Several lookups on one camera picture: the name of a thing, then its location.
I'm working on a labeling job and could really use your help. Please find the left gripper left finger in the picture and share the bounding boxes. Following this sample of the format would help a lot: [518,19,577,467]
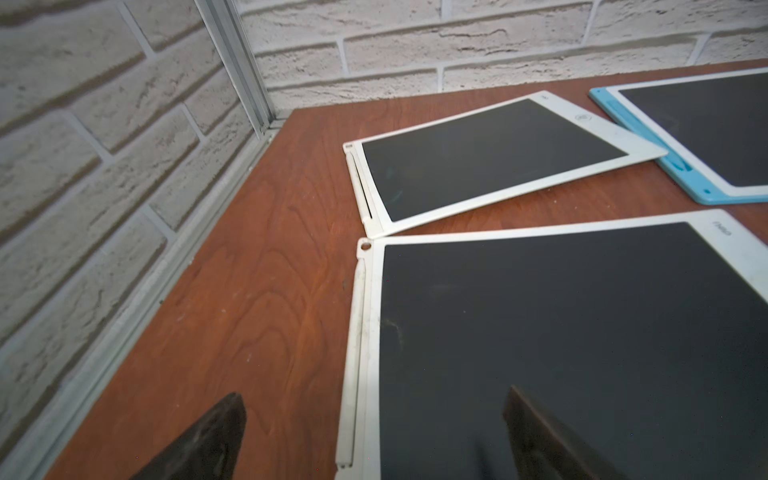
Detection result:
[131,392,247,480]

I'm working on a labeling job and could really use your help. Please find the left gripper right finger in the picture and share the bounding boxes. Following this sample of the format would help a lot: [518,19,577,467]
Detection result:
[503,385,627,479]

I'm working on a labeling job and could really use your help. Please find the white drawing tablet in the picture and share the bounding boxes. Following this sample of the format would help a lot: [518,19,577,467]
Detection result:
[343,91,667,239]
[336,209,767,479]

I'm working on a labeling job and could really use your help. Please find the blue-edged drawing tablet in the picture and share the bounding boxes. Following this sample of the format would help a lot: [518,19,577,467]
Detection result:
[589,68,767,205]

